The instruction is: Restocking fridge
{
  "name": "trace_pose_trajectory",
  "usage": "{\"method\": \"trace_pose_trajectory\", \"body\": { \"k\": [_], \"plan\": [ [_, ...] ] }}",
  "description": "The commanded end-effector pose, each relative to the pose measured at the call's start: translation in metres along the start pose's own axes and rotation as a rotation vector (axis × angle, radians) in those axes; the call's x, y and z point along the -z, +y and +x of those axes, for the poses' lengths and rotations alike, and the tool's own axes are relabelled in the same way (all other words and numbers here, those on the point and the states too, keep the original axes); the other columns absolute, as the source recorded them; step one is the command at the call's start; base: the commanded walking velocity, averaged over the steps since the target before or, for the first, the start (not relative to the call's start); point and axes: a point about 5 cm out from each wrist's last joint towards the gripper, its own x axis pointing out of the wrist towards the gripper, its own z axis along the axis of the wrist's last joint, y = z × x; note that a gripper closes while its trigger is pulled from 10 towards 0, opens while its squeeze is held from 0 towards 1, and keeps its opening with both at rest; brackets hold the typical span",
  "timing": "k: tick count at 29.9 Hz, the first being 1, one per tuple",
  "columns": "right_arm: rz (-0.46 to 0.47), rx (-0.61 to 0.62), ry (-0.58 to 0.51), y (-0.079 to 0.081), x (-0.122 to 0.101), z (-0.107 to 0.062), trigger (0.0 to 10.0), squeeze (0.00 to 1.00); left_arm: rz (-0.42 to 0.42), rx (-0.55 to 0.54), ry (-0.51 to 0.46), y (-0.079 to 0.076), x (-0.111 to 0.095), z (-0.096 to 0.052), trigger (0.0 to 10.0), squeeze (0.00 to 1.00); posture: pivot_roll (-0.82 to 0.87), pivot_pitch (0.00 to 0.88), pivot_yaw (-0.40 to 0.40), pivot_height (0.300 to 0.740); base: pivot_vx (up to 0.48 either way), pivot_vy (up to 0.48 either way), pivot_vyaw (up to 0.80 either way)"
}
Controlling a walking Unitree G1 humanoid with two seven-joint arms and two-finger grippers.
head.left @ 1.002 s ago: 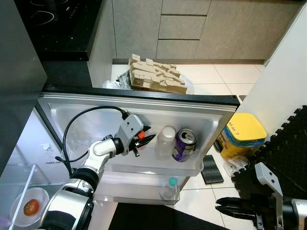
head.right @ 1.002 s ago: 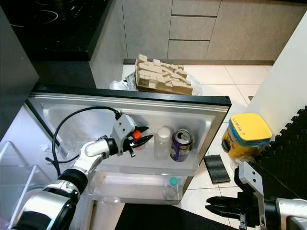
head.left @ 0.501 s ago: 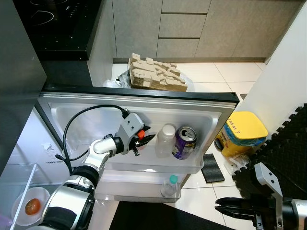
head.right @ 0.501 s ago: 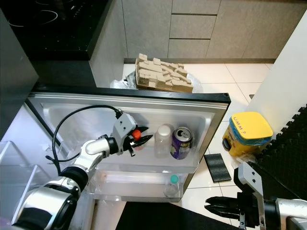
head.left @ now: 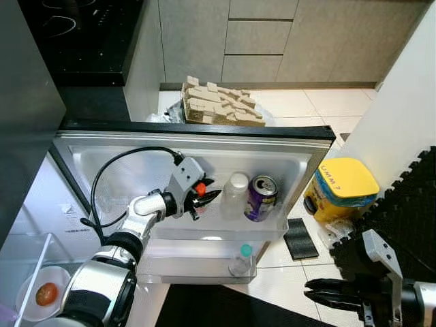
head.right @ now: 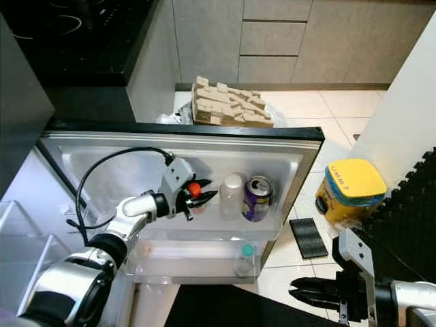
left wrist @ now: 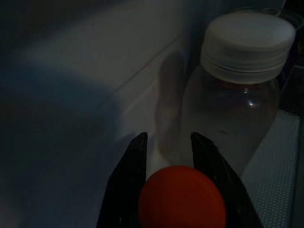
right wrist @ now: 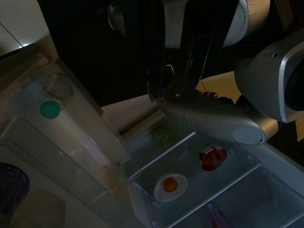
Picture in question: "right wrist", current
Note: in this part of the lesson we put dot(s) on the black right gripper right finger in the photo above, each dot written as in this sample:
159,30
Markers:
197,47

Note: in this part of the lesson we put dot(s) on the beige rounded container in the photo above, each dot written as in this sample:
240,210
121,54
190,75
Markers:
38,211

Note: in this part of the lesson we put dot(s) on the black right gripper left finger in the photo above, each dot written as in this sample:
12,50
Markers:
155,59

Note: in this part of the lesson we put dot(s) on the small white plate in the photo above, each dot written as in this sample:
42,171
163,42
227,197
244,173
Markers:
159,192

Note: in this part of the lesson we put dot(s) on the orange red tomato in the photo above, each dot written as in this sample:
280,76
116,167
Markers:
170,185

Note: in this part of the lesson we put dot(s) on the red bowl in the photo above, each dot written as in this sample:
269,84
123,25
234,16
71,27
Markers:
213,159

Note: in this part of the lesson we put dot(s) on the silver fridge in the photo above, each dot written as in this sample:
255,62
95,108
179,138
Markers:
237,190

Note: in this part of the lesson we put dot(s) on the purple bowl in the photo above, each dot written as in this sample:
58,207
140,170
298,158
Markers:
12,185

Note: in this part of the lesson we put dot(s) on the green leafy vegetables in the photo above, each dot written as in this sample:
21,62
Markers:
168,133

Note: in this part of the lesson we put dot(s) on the white bottle green cap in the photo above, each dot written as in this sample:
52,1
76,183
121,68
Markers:
71,133

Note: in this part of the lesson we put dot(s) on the purple plastic utensil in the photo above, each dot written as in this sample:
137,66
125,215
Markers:
215,218

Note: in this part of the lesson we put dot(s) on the silver fridge door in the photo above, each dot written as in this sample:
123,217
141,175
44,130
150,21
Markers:
21,147

